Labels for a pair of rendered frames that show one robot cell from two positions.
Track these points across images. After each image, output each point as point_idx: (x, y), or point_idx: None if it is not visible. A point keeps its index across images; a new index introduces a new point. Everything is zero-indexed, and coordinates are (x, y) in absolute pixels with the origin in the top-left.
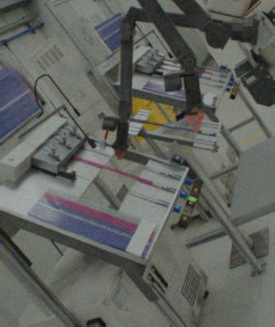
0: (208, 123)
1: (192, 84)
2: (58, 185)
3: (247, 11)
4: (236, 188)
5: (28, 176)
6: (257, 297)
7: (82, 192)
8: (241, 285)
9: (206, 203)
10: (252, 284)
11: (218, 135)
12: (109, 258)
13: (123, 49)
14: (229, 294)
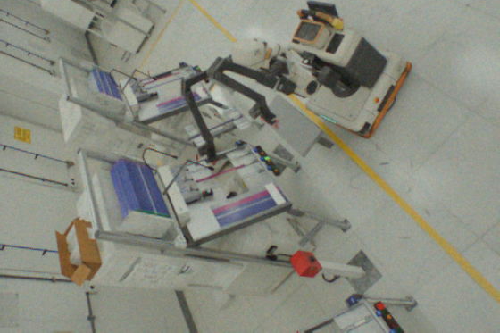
0: (228, 111)
1: (266, 108)
2: (210, 202)
3: (267, 56)
4: (285, 137)
5: (190, 210)
6: (309, 179)
7: (224, 195)
8: (294, 180)
9: None
10: (300, 176)
11: (247, 115)
12: (273, 213)
13: (191, 106)
14: (292, 189)
